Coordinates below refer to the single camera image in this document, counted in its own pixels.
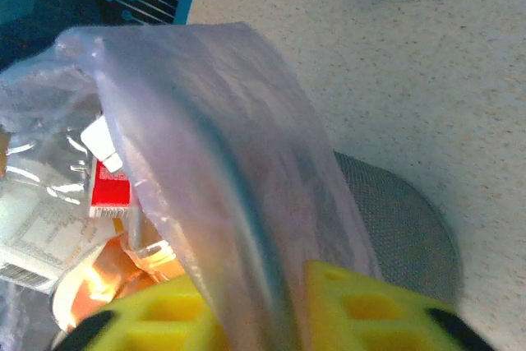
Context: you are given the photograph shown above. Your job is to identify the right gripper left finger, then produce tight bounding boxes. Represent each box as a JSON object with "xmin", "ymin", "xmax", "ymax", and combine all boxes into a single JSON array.
[{"xmin": 52, "ymin": 275, "xmax": 232, "ymax": 351}]

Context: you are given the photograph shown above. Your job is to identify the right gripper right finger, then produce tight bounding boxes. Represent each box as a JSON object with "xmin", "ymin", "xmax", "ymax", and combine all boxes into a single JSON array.
[{"xmin": 302, "ymin": 260, "xmax": 501, "ymax": 351}]

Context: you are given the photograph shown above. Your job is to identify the white orange label bottle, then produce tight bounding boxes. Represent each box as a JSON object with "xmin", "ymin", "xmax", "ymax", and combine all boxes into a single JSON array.
[{"xmin": 0, "ymin": 190, "xmax": 186, "ymax": 327}]

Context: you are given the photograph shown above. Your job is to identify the plain clear plastic bottle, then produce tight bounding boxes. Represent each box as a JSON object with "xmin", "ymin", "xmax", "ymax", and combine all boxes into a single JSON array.
[{"xmin": 0, "ymin": 118, "xmax": 102, "ymax": 212}]

